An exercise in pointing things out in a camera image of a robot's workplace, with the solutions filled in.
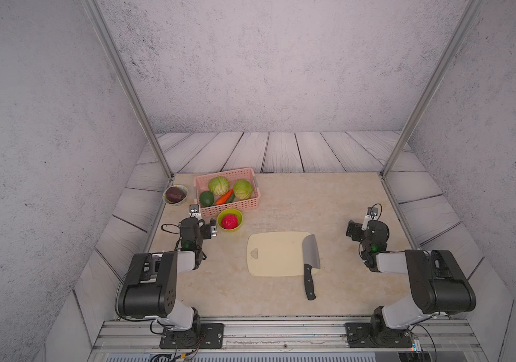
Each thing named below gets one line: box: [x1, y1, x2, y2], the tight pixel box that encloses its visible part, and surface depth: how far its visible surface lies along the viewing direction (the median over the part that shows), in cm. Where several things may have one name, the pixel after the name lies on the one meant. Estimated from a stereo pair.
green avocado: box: [199, 190, 215, 208], surface depth 109 cm
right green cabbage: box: [233, 179, 253, 200], surface depth 107 cm
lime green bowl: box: [216, 208, 244, 232], surface depth 100 cm
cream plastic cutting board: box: [245, 231, 321, 277], surface depth 93 cm
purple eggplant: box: [165, 186, 185, 203], surface depth 107 cm
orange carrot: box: [215, 188, 234, 206], surface depth 110 cm
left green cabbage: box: [208, 176, 231, 197], surface depth 110 cm
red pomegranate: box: [221, 213, 240, 230], surface depth 98 cm
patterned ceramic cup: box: [162, 184, 189, 206], surface depth 107 cm
